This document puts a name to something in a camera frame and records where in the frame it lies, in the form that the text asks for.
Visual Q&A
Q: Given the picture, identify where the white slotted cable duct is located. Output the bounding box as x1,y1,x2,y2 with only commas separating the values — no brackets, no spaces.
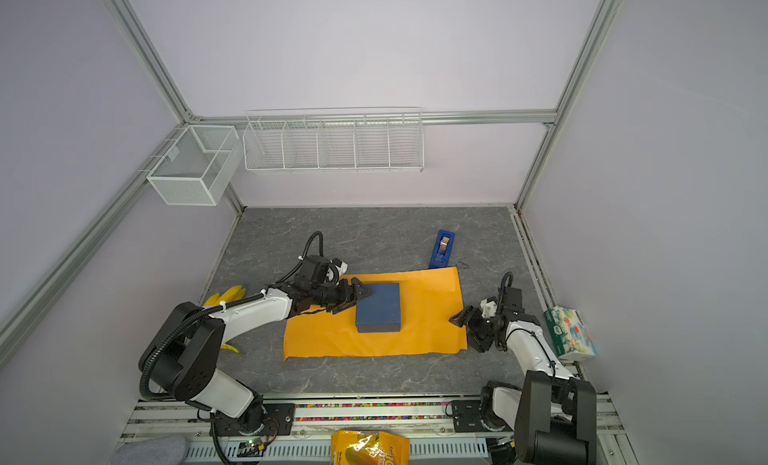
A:
222,437,492,464

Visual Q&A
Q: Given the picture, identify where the grey cloth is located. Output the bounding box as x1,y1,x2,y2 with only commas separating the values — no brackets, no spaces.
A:
110,436,189,465

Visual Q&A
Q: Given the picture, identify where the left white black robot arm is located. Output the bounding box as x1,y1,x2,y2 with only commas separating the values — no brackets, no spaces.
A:
138,231,373,433

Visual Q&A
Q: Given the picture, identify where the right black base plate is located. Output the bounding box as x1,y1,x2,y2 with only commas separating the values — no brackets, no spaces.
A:
444,399,512,433

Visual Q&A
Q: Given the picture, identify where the green white tissue pack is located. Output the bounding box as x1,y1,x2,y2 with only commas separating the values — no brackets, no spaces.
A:
543,306,597,361

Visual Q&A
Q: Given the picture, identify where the yellow banana bunch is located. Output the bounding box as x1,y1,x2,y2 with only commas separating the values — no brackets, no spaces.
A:
203,284,247,355

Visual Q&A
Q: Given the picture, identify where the yellow snack bag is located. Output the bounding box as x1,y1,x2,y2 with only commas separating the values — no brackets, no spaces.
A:
330,430,410,465

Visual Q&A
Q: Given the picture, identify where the blue tape dispenser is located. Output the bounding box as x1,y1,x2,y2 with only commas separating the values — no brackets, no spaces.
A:
428,229,455,269

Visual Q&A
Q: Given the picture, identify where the wrist white camera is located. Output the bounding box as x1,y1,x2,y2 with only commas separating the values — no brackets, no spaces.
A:
479,298,498,320
328,258,348,284

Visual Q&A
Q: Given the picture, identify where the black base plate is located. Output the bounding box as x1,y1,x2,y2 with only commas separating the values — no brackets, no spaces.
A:
212,402,296,437
444,399,512,433

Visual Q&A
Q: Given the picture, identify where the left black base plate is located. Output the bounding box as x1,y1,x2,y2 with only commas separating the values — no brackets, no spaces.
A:
212,402,296,437

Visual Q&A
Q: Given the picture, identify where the dark blue gift box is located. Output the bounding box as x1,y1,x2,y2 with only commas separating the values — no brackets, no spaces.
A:
355,283,402,333

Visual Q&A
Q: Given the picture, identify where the aluminium rail frame base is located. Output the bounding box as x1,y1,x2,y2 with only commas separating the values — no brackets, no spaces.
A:
119,395,625,442

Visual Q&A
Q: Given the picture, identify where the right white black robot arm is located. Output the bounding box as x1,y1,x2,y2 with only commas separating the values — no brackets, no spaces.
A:
449,271,597,464

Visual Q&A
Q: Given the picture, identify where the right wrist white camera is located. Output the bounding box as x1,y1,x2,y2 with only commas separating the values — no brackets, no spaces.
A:
479,298,498,320

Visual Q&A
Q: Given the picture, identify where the white mesh square basket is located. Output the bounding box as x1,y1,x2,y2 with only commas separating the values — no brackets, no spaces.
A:
147,125,244,206

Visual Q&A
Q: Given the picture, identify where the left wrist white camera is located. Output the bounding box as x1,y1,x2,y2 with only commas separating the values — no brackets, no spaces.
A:
328,258,348,284

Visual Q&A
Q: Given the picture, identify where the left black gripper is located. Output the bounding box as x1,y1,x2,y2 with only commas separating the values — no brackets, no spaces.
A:
311,277,373,314

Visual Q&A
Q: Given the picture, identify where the white wire long shelf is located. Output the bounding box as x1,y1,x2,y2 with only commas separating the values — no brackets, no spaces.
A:
243,107,425,172

